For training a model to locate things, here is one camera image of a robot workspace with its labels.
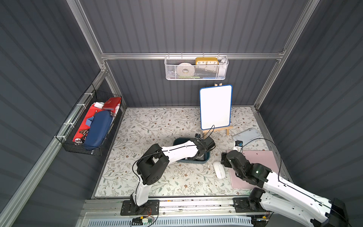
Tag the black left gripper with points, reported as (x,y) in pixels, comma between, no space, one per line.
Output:
(204,152)

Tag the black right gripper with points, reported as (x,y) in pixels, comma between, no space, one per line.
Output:
(225,159)

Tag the white slim mouse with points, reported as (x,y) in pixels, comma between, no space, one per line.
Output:
(219,170)

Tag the teal storage box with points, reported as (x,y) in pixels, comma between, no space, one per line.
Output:
(193,160)

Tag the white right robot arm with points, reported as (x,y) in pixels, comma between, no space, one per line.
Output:
(273,193)

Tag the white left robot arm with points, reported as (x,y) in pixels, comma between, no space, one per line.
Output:
(152,165)

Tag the pale blue plastic lid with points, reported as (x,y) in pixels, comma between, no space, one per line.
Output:
(246,136)

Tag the pink clipboard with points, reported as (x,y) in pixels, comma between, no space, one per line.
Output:
(265,158)

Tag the blue framed whiteboard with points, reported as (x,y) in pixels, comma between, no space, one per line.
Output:
(215,106)

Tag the floral patterned table mat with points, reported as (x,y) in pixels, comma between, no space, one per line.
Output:
(143,127)

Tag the white tape roll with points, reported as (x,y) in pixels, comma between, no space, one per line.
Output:
(185,70)

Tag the red package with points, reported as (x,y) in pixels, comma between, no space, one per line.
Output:
(112,104)

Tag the navy blue pouch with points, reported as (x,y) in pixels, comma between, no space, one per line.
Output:
(98,130)

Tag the white wire mesh basket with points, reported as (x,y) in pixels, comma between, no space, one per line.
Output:
(202,72)

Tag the black wire wall basket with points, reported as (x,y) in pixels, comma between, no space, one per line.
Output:
(67,132)

